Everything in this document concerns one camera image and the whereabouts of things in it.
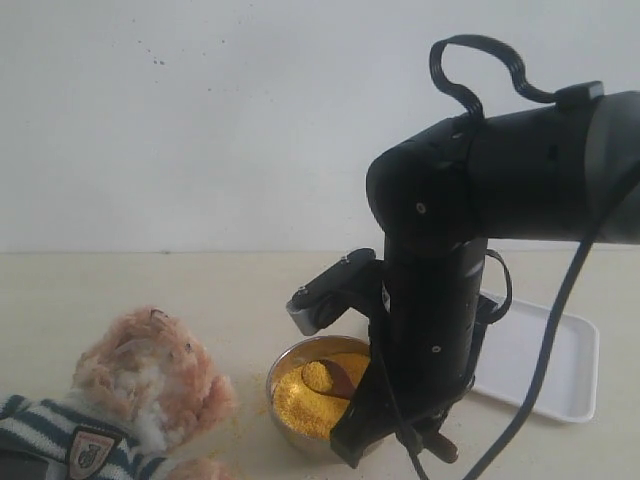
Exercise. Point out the teddy bear striped sweater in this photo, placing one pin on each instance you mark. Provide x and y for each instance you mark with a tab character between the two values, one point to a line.
146	388

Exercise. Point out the yellow millet grains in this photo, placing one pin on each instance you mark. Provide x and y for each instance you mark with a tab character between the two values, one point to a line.
303	410

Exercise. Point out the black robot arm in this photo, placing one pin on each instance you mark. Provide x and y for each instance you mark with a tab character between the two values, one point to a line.
566	172

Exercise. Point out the stainless steel bowl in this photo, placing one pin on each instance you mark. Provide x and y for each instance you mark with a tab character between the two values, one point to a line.
349	352

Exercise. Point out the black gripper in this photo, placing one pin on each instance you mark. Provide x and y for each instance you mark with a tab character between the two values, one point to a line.
422	368

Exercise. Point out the brown wooden spoon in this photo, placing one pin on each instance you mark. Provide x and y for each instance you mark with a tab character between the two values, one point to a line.
328	378

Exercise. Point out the white rectangular tray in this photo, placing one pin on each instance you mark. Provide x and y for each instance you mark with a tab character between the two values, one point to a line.
509	356

